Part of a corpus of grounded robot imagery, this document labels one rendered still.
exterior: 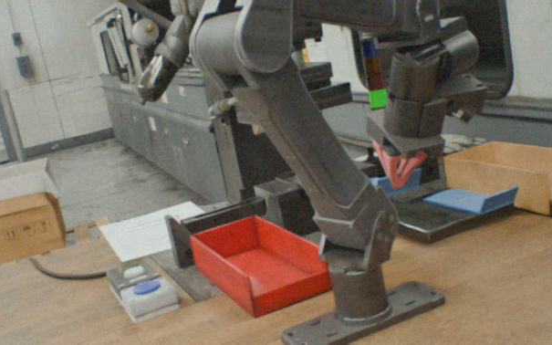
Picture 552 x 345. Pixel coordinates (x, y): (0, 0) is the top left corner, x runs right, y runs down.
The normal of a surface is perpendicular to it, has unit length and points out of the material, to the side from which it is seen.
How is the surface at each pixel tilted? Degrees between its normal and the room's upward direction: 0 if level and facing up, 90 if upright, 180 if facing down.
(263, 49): 90
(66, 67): 90
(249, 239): 90
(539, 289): 0
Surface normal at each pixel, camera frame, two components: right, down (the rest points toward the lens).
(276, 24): 0.62, 0.06
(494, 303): -0.18, -0.96
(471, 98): 0.38, 0.55
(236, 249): 0.41, 0.13
